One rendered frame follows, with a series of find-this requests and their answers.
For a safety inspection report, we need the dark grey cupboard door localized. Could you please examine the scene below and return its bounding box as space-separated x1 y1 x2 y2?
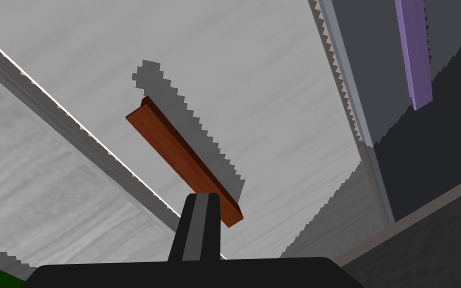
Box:
330 0 461 223

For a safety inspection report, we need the purple bar handle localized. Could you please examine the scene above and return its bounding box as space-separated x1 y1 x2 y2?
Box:
394 0 434 112

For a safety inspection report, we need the light grey drawer front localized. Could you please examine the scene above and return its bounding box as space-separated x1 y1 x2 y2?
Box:
0 0 393 261
0 59 177 271

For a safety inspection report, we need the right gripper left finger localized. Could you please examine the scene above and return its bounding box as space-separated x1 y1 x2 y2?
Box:
167 193 203 263

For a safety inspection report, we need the brown wooden bar handle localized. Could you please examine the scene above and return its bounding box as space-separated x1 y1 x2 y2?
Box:
125 95 245 229

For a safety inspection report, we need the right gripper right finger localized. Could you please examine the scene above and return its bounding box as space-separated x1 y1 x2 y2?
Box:
195 193 222 263

